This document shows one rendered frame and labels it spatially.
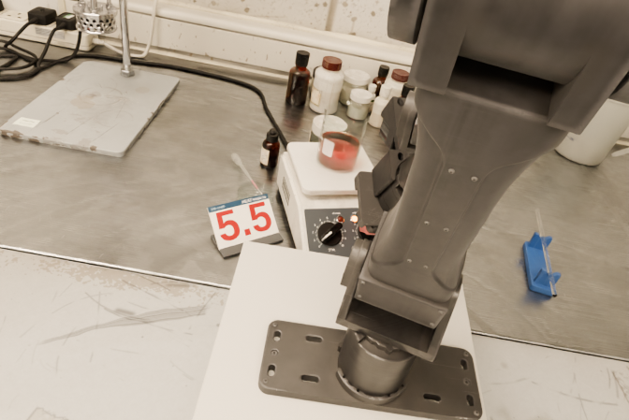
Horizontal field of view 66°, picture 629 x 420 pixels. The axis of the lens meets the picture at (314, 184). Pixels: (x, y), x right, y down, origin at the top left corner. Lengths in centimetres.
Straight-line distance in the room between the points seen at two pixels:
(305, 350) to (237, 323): 7
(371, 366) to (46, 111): 71
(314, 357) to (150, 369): 18
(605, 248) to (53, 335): 80
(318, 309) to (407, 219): 25
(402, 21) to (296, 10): 95
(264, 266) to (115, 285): 18
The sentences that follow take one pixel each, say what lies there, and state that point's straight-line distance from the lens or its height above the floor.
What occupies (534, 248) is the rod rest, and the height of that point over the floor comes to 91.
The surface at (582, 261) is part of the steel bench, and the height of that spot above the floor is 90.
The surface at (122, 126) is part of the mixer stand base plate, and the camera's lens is 89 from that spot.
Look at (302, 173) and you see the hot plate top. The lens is 66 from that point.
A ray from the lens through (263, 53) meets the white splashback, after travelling 112.
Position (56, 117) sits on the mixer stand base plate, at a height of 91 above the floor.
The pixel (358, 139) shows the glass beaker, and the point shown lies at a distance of 65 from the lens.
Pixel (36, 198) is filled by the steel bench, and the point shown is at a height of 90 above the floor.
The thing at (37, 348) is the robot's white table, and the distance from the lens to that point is 59.
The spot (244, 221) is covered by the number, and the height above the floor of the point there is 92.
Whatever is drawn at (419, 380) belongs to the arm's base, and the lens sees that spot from 48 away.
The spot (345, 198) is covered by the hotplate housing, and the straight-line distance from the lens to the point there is 66.
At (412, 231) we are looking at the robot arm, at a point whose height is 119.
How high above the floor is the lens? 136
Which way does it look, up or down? 36 degrees down
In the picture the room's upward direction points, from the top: 12 degrees clockwise
